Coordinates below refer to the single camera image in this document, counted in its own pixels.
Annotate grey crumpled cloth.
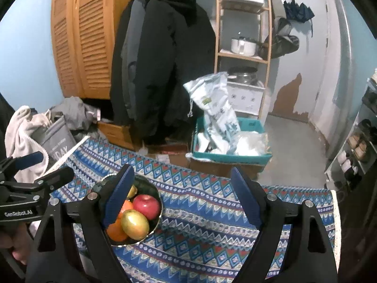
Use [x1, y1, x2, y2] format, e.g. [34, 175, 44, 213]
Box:
[50, 97, 99, 132]

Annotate group of assorted shoes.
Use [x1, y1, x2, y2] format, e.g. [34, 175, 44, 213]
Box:
[336, 118, 377, 180]

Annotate orange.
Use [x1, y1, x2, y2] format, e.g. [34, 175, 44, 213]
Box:
[106, 218, 130, 241]
[118, 200, 134, 220]

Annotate grey tote bag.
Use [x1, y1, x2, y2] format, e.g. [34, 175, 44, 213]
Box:
[38, 110, 81, 166]

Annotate white enamel pot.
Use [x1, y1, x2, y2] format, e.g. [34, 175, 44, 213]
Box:
[230, 37, 260, 56]

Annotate brown cardboard box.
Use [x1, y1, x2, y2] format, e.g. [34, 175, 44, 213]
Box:
[185, 156, 266, 180]

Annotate white shoe rack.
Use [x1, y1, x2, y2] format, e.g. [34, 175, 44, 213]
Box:
[324, 77, 377, 192]

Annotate wooden shelf rack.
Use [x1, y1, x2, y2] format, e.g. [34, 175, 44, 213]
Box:
[213, 0, 273, 120]

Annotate white patterned basket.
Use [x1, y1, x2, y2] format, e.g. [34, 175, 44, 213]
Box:
[227, 81, 266, 115]

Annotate red apple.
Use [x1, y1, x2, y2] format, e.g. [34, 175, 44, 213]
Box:
[132, 195, 162, 221]

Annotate black hooded jacket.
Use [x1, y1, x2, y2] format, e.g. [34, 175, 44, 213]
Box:
[110, 0, 217, 146]

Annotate white hoodie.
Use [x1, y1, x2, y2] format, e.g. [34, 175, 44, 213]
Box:
[4, 105, 52, 183]

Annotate pale blue door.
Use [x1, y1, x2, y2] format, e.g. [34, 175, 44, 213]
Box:
[271, 0, 330, 124]

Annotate clear plastic bags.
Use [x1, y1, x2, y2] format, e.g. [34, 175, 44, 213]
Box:
[233, 131, 270, 156]

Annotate blue patterned tablecloth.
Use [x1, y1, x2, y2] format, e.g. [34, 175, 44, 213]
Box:
[49, 136, 342, 283]

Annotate teal storage box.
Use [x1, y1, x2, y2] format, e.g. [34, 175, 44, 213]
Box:
[191, 116, 273, 166]

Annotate person's left hand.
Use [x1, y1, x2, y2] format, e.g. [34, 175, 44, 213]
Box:
[0, 222, 34, 261]

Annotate wooden louvered wardrobe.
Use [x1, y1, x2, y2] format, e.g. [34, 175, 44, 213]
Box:
[50, 0, 139, 99]

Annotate grey jacket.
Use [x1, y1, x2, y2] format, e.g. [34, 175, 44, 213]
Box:
[121, 0, 148, 112]

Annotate steel pot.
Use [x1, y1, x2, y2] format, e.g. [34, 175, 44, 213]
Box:
[228, 67, 258, 84]

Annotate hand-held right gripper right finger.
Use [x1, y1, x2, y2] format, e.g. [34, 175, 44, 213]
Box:
[230, 167, 338, 283]

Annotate green glass bowl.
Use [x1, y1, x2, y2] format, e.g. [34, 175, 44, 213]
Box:
[90, 174, 164, 246]

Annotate dark blue folded umbrella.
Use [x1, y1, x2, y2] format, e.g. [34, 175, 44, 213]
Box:
[283, 0, 315, 37]

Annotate grey backpack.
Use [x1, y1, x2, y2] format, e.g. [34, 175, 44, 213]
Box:
[259, 18, 300, 59]

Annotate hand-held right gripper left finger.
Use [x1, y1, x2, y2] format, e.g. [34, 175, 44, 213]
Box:
[26, 164, 135, 283]

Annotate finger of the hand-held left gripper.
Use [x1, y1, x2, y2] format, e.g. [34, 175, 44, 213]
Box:
[28, 166, 75, 196]
[0, 151, 44, 180]

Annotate white printed rice bag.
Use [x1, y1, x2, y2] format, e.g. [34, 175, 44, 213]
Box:
[183, 71, 240, 151]

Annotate wooden drawer box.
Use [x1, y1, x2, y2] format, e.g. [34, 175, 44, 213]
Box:
[97, 121, 137, 151]

